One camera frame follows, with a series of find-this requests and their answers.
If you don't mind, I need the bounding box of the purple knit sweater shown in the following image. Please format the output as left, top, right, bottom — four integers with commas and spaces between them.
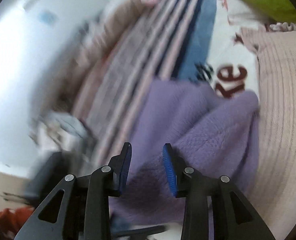
109, 79, 259, 225

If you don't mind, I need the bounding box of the light blue folded garment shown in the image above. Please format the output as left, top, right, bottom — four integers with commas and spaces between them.
35, 111, 95, 155

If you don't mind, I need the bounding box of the pink ribbed pillow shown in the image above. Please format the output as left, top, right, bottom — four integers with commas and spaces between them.
241, 29, 296, 239

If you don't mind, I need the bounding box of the striped fleece blanket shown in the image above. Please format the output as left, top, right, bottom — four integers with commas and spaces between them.
72, 0, 259, 166

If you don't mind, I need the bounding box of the red sleeve left forearm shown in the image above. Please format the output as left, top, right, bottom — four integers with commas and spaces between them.
0, 206, 35, 240

